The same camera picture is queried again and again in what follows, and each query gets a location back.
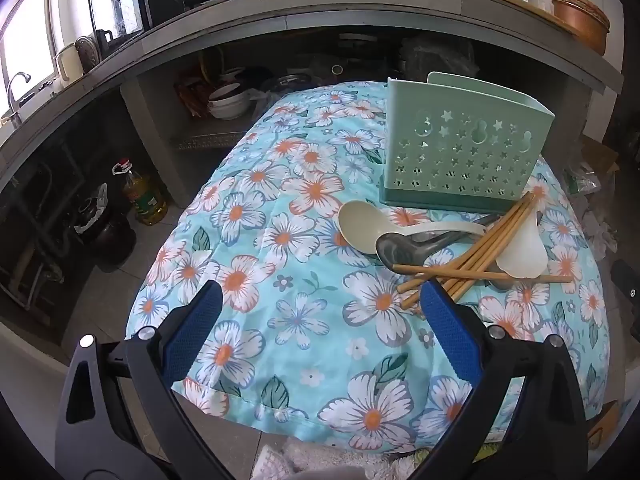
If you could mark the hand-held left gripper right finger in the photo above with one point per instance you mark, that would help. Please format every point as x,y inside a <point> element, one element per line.
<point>450,330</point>

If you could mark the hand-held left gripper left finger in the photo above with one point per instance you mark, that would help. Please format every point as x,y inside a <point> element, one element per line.
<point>192,330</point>

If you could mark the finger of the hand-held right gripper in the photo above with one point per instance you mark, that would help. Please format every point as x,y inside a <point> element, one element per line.
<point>627,282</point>

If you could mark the grey soup spoon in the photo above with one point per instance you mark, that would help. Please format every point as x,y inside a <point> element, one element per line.
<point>397,255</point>

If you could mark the pile of bamboo chopsticks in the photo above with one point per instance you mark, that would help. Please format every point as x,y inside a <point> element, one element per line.
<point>492,235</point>

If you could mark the white rice paddle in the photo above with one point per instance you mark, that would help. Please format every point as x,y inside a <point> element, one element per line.
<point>522,255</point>

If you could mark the cream plastic ladle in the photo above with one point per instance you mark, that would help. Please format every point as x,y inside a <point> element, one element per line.
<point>360,227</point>

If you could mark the green plastic utensil holder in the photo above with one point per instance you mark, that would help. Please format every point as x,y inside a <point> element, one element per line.
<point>450,125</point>

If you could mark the clear plastic bags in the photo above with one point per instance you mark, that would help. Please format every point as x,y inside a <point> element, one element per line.
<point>582,182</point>

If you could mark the floral turquoise blanket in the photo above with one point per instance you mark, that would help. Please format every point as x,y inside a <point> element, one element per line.
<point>300,280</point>

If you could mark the black pressure cooker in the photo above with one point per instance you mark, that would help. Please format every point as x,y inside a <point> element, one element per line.
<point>107,240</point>

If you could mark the cardboard box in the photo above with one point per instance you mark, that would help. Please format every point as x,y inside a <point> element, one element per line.
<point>600,157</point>

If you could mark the yellow cooking oil bottle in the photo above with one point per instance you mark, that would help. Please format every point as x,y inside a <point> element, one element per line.
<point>145,195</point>

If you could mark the white towel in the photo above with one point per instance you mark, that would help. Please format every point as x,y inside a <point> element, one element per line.
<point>310,460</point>

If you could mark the stack of white bowls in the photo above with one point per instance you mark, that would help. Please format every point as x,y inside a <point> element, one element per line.
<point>227,105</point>

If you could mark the red plastic bag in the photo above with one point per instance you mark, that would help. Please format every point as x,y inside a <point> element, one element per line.
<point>192,92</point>

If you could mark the copper coloured basin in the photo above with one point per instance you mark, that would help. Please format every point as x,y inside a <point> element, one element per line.
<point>585,32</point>

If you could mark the steel pot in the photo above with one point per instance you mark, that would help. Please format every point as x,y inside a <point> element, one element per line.
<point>295,82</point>

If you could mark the tape roll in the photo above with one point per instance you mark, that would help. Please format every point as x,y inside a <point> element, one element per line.
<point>332,69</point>

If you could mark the woven bamboo basket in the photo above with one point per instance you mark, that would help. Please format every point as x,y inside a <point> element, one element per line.
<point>575,0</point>

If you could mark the cream ceramic jar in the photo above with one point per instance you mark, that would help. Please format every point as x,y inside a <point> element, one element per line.
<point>69,62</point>

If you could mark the brown round trivet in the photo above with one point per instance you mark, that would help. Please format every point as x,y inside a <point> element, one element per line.
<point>89,52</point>

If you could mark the steel faucet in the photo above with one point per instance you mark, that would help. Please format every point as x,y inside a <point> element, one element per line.
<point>11,95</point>

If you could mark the grey concrete kitchen counter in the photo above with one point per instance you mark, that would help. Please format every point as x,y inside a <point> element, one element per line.
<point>225,15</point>

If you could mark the kitchen window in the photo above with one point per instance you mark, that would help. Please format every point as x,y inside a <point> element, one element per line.
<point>30,40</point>

